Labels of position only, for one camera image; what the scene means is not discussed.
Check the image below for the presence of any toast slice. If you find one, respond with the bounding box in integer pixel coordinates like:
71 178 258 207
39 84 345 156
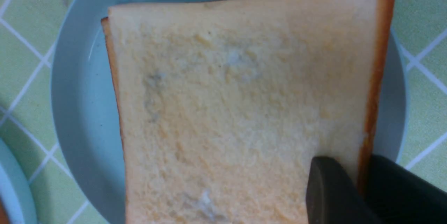
101 16 127 163
102 0 395 224

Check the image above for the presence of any teal empty centre plate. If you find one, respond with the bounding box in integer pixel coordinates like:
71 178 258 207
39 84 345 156
51 0 408 224

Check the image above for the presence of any light blue bread plate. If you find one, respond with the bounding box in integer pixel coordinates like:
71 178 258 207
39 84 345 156
0 140 38 224

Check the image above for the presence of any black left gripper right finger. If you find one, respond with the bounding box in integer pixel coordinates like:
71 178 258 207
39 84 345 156
365 154 447 224

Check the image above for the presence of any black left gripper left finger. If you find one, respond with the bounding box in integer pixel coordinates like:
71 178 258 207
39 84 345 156
306 157 382 224

